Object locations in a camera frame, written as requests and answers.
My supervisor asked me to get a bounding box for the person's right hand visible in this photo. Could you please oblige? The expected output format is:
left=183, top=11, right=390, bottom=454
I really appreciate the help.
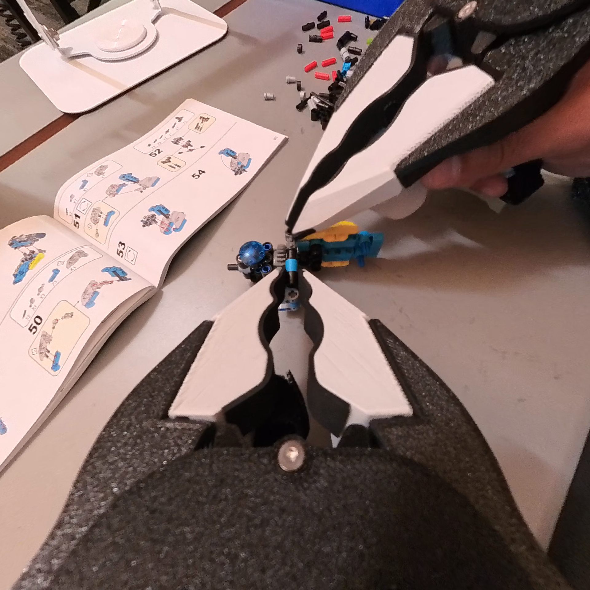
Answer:
left=423, top=65, right=590, bottom=199

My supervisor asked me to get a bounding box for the blue beam with black pins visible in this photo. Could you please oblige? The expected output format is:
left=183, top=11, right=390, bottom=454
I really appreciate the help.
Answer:
left=280, top=247, right=305, bottom=312

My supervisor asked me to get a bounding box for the open instruction booklet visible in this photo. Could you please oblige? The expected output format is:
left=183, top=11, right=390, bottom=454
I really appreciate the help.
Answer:
left=0, top=99, right=288, bottom=471

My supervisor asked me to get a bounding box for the blue yellow brick assembly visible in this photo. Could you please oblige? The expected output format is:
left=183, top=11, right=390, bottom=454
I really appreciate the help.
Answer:
left=295, top=220, right=386, bottom=270

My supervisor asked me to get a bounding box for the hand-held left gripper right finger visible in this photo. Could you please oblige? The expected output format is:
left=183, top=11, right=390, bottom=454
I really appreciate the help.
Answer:
left=305, top=270, right=414, bottom=421

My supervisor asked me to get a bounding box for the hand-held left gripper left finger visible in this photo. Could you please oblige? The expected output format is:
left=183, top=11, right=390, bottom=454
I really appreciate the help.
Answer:
left=169, top=272, right=282, bottom=422

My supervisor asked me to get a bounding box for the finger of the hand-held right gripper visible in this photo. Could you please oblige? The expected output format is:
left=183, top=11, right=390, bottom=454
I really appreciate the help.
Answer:
left=291, top=67, right=498, bottom=238
left=284, top=35, right=417, bottom=233

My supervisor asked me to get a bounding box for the black grey gear assembly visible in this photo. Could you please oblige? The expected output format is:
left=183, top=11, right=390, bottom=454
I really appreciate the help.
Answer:
left=227, top=240, right=285, bottom=280

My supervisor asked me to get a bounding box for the pile of loose small bricks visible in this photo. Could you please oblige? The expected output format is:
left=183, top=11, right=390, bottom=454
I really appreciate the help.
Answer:
left=263, top=10, right=392, bottom=127

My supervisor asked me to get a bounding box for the grey desk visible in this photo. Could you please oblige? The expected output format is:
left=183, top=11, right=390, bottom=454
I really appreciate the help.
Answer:
left=0, top=0, right=590, bottom=590

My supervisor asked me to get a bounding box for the blue storage bin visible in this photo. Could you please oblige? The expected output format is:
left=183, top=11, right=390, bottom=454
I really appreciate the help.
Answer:
left=343, top=0, right=406, bottom=17

